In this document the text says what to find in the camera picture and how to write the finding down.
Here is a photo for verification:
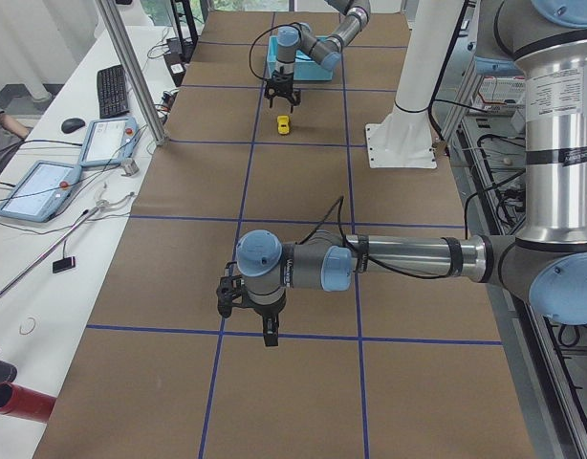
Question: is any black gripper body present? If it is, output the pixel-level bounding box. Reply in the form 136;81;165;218
246;287;286;330
264;70;301;101

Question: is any yellow beetle toy car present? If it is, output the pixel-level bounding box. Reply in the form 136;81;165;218
276;115;291;135

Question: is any person forearm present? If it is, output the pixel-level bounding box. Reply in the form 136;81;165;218
0;113;31;140

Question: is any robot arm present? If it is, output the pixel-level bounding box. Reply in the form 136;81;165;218
264;0;371;112
216;1;587;346

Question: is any light blue plastic bin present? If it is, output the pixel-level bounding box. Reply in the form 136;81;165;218
266;35;334;81

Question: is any black keyboard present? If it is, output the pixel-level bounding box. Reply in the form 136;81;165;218
97;65;129;119

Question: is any far teach pendant tablet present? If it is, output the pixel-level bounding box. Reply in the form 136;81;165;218
78;117;141;168

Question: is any teach pendant tablet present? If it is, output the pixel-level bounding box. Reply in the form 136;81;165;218
0;160;82;223
78;117;141;168

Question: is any black computer mouse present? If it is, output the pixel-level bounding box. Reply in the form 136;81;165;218
60;118;86;134

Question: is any small black sensor box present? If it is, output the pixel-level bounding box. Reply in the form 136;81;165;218
52;256;76;273

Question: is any near teach pendant tablet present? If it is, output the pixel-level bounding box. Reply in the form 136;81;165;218
0;160;82;223

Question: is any thin metal rod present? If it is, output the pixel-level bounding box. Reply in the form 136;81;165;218
0;206;103;299

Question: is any red cylinder tube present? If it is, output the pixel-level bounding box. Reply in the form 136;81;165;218
0;382;56;424

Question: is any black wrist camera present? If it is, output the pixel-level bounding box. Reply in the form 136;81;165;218
216;274;248;319

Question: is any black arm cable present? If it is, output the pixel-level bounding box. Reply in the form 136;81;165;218
293;193;471;280

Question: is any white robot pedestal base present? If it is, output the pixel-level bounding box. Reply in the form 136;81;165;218
365;0;466;169

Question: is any aluminium camera mast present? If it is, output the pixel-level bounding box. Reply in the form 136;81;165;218
96;0;167;146

